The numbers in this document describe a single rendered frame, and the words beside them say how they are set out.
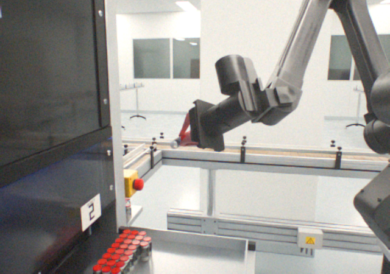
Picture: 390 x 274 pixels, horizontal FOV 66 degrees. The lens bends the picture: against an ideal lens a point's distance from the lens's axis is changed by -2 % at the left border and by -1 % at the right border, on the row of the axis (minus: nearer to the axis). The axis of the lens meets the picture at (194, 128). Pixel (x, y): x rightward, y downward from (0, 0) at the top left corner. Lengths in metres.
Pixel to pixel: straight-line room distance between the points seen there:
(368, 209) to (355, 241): 1.57
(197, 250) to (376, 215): 0.66
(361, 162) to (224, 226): 0.78
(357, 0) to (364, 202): 0.65
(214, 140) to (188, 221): 1.23
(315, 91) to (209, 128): 1.62
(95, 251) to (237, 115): 0.57
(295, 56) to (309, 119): 1.54
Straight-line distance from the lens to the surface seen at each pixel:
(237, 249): 0.88
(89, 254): 0.91
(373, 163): 1.66
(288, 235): 1.78
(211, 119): 0.57
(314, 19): 0.74
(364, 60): 0.78
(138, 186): 0.99
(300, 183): 2.29
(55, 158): 0.66
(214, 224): 1.77
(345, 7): 0.86
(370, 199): 0.28
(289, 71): 0.61
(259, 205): 2.34
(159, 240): 0.92
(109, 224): 0.97
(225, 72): 0.56
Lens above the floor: 1.37
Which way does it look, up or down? 11 degrees down
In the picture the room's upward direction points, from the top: straight up
